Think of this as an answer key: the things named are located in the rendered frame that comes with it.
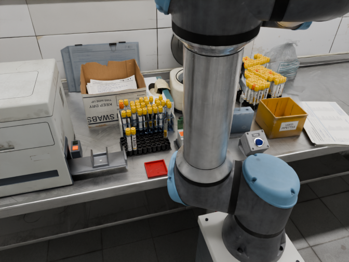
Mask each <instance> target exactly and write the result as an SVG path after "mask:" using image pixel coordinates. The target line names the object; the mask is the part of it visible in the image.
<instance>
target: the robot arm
mask: <svg viewBox="0 0 349 262"><path fill-rule="evenodd" d="M154 1H155V3H156V8H157V10H158V11H159V12H161V13H164V15H169V14H171V24H172V32H173V34H174V35H175V36H176V37H177V38H178V39H179V40H180V41H181V42H183V145H182V146H181V147H180V149H179V150H178V151H175V152H174V153H173V155H172V157H171V159H170V162H169V167H168V174H167V176H168V180H167V188H168V193H169V196H170V197H171V199H172V200H173V201H175V202H178V203H182V204H183V205H186V206H195V207H200V208H205V209H210V210H213V211H218V212H223V213H227V214H228V215H227V216H226V218H225V220H224V222H223V226H222V240H223V243H224V245H225V247H226V249H227V250H228V251H229V253H230V254H231V255H232V256H233V257H235V258H236V259H237V260H239V261H240V262H277V261H278V260H279V259H280V258H281V256H282V254H283V252H284V250H285V246H286V234H285V225H286V223H287V221H288V218H289V216H290V213H291V211H292V209H293V206H294V205H295V204H296V202H297V199H298V193H299V190H300V181H299V178H298V176H297V174H296V172H295V171H294V170H293V168H292V167H290V166H289V165H288V164H287V163H286V162H285V161H283V160H281V159H279V158H277V157H275V156H273V155H269V154H264V153H256V154H255V155H250V156H248V157H247V158H246V159H245V160H244V161H237V160H233V158H232V155H231V153H230V151H229V150H228V144H229V137H230V132H231V126H232V119H233V113H234V107H235V101H236V95H237V89H238V84H239V85H240V87H241V89H242V91H243V93H245V91H246V88H247V86H246V78H245V68H244V62H243V55H244V49H245V45H247V44H249V43H250V42H252V41H253V40H254V39H255V38H257V36H258V35H259V32H260V27H267V28H278V29H290V30H294V31H296V30H307V29H308V28H309V27H310V26H311V24H312V22H323V21H329V20H332V19H336V18H338V17H341V16H343V15H345V14H347V13H349V0H154Z"/></svg>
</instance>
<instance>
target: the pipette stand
mask: <svg viewBox="0 0 349 262"><path fill-rule="evenodd" d="M253 116H254V111H253V110H252V108H251V107H241V109H240V111H239V108H234V113H233V119H232V126H231V132H230V138H233V137H241V136H242V135H243V134H244V133H245V132H249V131H250V129H251V124H252V120H253Z"/></svg>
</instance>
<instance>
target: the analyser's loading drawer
mask: <svg viewBox="0 0 349 262"><path fill-rule="evenodd" d="M90 152H91V156H86V157H82V158H76V159H69V160H67V162H68V166H69V169H70V172H71V175H77V174H83V173H89V172H95V171H101V170H105V169H111V168H117V167H123V166H125V167H126V168H128V164H127V157H126V152H125V147H124V146H123V151H118V152H112V153H108V148H107V147H106V152H101V153H95V154H93V152H92V149H91V150H90ZM100 160H102V162H100Z"/></svg>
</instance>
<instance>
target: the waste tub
mask: <svg viewBox="0 0 349 262"><path fill-rule="evenodd" d="M259 100H260V101H259V105H258V110H257V114H256V118H255V121H256V122H257V124H258V125H259V126H260V127H261V129H262V130H264V133H265V134H266V135H267V137H268V138H269V139H276V138H285V137H293V136H300V135H301V131H302V129H303V126H304V124H305V121H306V118H307V116H308V115H309V114H308V113H307V112H305V111H304V110H303V109H302V108H301V107H300V106H299V105H298V104H297V103H296V102H295V101H294V100H293V99H292V98H290V97H280V98H269V99H259Z"/></svg>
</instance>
